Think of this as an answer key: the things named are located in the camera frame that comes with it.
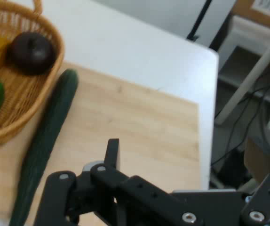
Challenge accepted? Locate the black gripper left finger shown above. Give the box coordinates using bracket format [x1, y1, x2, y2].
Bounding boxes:
[32, 138, 206, 226]

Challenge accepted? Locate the dark green cucumber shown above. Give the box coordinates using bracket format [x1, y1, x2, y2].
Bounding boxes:
[9, 68, 79, 226]

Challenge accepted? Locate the small brown cardboard box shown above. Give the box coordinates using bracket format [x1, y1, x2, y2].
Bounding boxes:
[243, 136, 270, 186]

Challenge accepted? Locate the light wooden cutting board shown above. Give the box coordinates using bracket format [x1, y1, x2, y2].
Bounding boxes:
[0, 61, 200, 226]

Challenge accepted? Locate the white slanted furniture leg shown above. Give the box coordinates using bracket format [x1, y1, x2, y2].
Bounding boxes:
[214, 30, 270, 125]

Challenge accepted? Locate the dark purple eggplant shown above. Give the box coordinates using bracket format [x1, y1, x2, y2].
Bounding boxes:
[7, 32, 57, 76]

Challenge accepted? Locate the brown cardboard box with label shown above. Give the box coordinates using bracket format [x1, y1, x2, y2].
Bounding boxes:
[231, 0, 270, 29]

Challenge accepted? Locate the black tripod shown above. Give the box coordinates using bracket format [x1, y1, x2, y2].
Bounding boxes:
[186, 0, 214, 41]

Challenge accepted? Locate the thin black floor cable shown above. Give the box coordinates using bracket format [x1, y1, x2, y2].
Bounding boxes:
[210, 62, 270, 166]

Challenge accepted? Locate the woven wicker basket with handles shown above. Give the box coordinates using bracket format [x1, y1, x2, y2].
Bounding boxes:
[0, 0, 65, 153]

